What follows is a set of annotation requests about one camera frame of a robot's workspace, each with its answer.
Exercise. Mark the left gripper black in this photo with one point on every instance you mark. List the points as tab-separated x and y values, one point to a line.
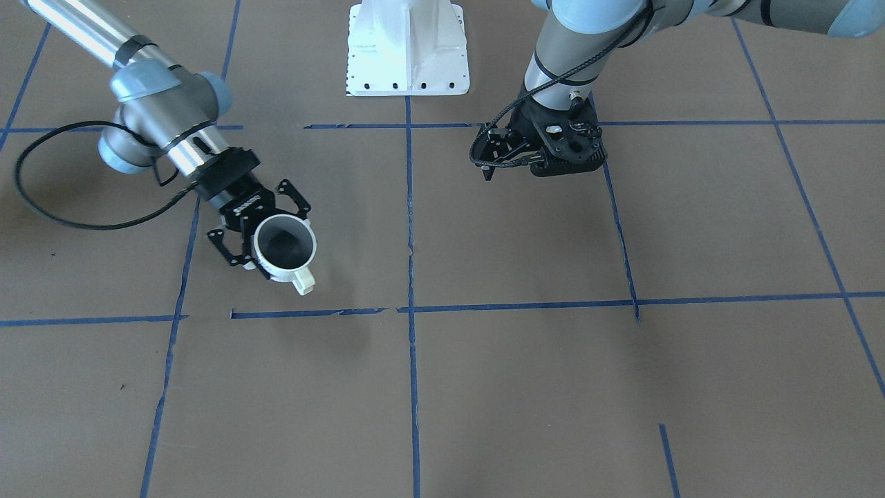
523	128

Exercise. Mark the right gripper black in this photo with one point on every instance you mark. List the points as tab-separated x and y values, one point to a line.
240	201

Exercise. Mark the white ribbed HOME mug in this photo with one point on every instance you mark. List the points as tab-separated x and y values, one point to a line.
284	247

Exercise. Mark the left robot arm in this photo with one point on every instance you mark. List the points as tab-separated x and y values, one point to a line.
578	37

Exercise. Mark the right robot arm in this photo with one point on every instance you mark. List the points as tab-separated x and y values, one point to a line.
167	111

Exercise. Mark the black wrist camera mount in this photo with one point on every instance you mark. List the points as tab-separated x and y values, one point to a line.
568	141

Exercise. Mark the white camera stand base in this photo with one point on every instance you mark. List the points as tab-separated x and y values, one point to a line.
406	48

